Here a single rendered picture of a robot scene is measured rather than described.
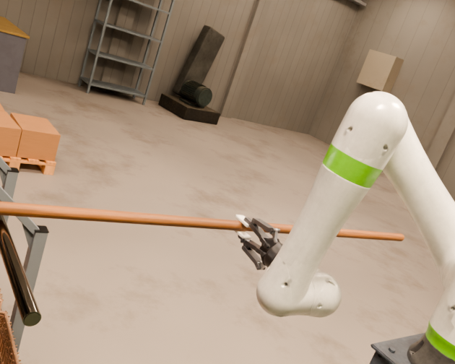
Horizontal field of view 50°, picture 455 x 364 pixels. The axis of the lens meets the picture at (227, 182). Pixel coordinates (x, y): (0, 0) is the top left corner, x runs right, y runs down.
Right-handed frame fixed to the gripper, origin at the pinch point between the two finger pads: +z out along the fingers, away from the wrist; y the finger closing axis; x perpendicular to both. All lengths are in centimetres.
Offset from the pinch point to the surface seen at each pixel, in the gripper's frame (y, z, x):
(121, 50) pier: 36, 778, 261
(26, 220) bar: 21, 38, -50
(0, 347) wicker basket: 56, 23, -53
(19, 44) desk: 50, 614, 56
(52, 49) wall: 67, 781, 143
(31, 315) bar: 3, -33, -66
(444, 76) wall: -118, 530, 843
